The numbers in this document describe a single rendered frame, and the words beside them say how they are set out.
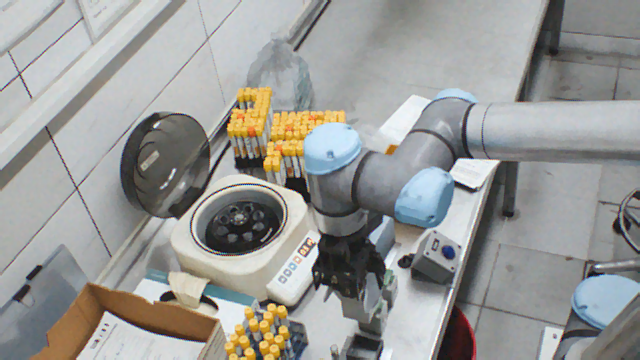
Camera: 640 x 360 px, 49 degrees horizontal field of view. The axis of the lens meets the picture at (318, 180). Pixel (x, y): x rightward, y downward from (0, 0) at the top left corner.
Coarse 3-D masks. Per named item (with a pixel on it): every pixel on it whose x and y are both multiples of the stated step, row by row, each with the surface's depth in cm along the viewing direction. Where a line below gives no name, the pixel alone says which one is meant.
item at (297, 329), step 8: (256, 312) 129; (264, 312) 128; (280, 320) 127; (296, 320) 126; (248, 328) 126; (288, 328) 125; (296, 328) 127; (304, 328) 126; (296, 336) 124; (304, 336) 128; (256, 344) 127; (296, 344) 130; (304, 344) 129; (256, 352) 122; (288, 352) 122; (296, 352) 128
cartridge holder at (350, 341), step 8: (360, 336) 126; (368, 336) 126; (344, 344) 128; (352, 344) 125; (360, 344) 127; (368, 344) 127; (376, 344) 126; (344, 352) 127; (352, 352) 126; (360, 352) 126; (368, 352) 126; (376, 352) 124; (384, 352) 126; (392, 352) 126
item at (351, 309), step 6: (342, 300) 113; (348, 300) 112; (354, 300) 112; (360, 300) 111; (342, 306) 114; (348, 306) 114; (354, 306) 113; (360, 306) 112; (342, 312) 115; (348, 312) 115; (354, 312) 114; (360, 312) 113; (372, 312) 116; (348, 318) 116; (354, 318) 115; (360, 318) 115; (366, 318) 114
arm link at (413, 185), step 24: (408, 144) 89; (432, 144) 88; (360, 168) 87; (384, 168) 86; (408, 168) 85; (432, 168) 85; (360, 192) 87; (384, 192) 85; (408, 192) 84; (432, 192) 83; (408, 216) 85; (432, 216) 84
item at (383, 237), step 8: (384, 216) 138; (384, 224) 136; (392, 224) 140; (376, 232) 135; (384, 232) 137; (392, 232) 142; (376, 240) 134; (384, 240) 138; (392, 240) 143; (376, 248) 135; (384, 248) 139; (392, 248) 144; (400, 248) 144; (384, 256) 141; (392, 256) 142
